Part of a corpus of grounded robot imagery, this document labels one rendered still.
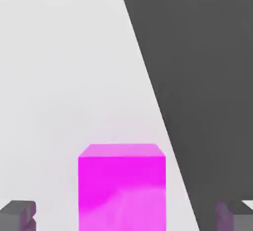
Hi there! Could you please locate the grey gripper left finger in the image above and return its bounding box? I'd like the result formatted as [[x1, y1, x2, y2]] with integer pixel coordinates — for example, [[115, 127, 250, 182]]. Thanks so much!
[[0, 200, 37, 231]]

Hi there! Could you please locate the small magenta cube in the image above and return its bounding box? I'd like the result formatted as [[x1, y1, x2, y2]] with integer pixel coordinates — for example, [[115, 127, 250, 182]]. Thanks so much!
[[78, 143, 167, 231]]

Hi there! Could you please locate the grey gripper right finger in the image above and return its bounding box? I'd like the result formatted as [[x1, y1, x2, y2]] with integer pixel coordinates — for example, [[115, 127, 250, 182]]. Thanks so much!
[[215, 199, 253, 231]]

